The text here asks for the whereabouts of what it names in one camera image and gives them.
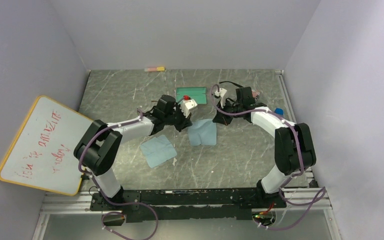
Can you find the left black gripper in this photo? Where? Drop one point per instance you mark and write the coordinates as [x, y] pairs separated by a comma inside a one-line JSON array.
[[185, 122]]

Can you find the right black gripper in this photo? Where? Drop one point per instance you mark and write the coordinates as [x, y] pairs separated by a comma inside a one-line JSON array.
[[222, 118]]

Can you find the blue cleaning cloth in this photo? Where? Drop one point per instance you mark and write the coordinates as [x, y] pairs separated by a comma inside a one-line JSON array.
[[158, 150], [203, 132]]

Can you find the brown glasses case green lining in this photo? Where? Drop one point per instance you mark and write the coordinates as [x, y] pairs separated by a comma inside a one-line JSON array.
[[199, 94]]

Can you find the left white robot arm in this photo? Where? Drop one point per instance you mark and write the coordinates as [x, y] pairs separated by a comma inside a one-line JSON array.
[[97, 149]]

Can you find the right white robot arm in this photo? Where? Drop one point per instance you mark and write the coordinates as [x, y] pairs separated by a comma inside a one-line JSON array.
[[293, 146]]

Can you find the blue whiteboard eraser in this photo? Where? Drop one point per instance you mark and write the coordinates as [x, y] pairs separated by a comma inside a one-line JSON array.
[[279, 111]]

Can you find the pink yellow marker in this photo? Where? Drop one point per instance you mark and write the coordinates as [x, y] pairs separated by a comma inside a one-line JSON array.
[[155, 69]]

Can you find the yellow framed whiteboard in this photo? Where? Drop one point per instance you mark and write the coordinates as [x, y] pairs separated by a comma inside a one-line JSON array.
[[42, 153]]

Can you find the black frame sunglasses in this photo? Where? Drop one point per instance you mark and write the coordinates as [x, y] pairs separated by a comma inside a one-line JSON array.
[[233, 83]]

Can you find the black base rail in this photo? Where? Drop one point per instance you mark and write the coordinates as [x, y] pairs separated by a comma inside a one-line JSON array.
[[183, 204]]

